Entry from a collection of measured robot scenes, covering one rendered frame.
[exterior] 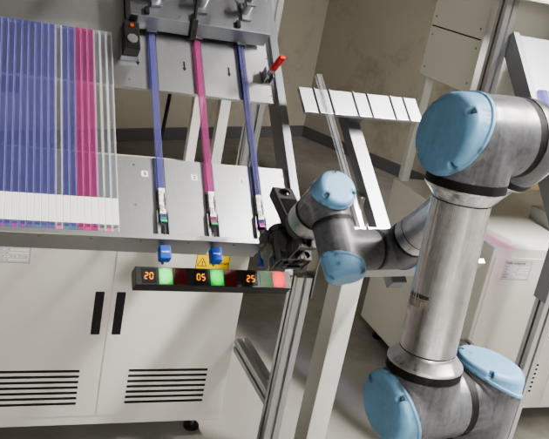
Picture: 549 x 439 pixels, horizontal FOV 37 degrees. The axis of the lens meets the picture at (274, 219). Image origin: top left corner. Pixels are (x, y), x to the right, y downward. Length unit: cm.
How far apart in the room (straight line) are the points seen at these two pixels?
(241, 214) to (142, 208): 22
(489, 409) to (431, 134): 45
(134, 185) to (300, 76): 435
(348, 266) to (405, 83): 422
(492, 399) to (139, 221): 80
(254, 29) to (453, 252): 100
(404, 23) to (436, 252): 449
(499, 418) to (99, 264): 108
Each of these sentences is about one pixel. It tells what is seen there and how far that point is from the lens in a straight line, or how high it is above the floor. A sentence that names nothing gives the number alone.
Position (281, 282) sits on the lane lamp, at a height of 65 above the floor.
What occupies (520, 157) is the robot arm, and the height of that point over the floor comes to 112.
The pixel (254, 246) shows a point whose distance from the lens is 176.
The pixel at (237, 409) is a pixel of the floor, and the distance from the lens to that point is 253.
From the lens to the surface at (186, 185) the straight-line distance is 178.
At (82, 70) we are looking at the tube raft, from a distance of 187.
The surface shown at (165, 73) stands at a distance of 193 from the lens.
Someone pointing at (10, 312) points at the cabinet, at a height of 39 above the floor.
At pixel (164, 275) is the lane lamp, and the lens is 169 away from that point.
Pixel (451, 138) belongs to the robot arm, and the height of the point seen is 113.
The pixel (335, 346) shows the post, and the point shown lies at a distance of 210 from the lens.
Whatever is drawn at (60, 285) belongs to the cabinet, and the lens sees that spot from 205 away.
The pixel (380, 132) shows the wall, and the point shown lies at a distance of 570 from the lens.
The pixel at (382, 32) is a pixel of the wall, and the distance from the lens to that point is 573.
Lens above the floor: 134
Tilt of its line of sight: 19 degrees down
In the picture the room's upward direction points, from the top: 11 degrees clockwise
